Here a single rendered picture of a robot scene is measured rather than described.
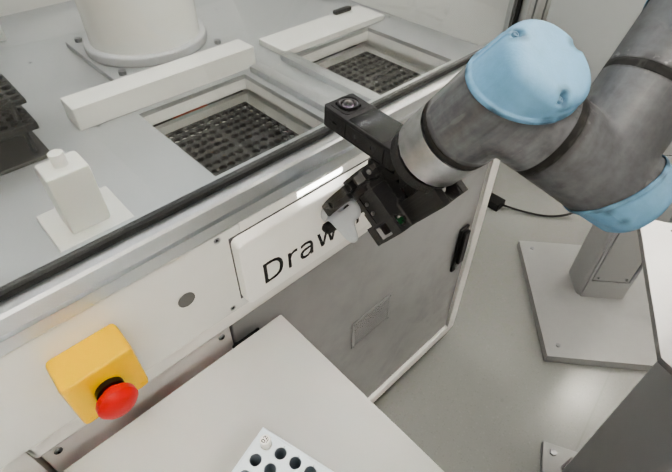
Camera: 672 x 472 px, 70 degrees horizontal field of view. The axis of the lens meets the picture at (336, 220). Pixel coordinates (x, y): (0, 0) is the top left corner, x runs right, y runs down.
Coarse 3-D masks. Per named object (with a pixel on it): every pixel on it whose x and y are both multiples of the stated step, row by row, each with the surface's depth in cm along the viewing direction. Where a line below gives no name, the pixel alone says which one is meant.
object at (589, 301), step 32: (544, 256) 175; (576, 256) 165; (608, 256) 148; (640, 256) 147; (544, 288) 165; (576, 288) 163; (608, 288) 158; (640, 288) 164; (544, 320) 155; (576, 320) 155; (608, 320) 155; (640, 320) 155; (544, 352) 148; (576, 352) 147; (608, 352) 147; (640, 352) 147
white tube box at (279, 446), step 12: (264, 432) 53; (252, 444) 52; (276, 444) 52; (288, 444) 52; (252, 456) 51; (264, 456) 51; (276, 456) 52; (288, 456) 51; (300, 456) 51; (240, 468) 50; (252, 468) 50; (264, 468) 50; (276, 468) 50; (288, 468) 50; (300, 468) 50; (312, 468) 51; (324, 468) 50
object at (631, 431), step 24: (648, 384) 88; (624, 408) 96; (648, 408) 86; (600, 432) 105; (624, 432) 93; (648, 432) 84; (552, 456) 126; (576, 456) 116; (600, 456) 102; (624, 456) 91; (648, 456) 82
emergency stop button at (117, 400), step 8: (120, 384) 47; (128, 384) 47; (104, 392) 46; (112, 392) 46; (120, 392) 46; (128, 392) 47; (136, 392) 48; (104, 400) 46; (112, 400) 46; (120, 400) 46; (128, 400) 47; (136, 400) 48; (96, 408) 46; (104, 408) 46; (112, 408) 46; (120, 408) 47; (128, 408) 48; (104, 416) 46; (112, 416) 47; (120, 416) 48
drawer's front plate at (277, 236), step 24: (312, 192) 63; (288, 216) 59; (312, 216) 63; (360, 216) 71; (240, 240) 56; (264, 240) 58; (288, 240) 62; (312, 240) 66; (336, 240) 70; (240, 264) 58; (288, 264) 64; (240, 288) 62; (264, 288) 63
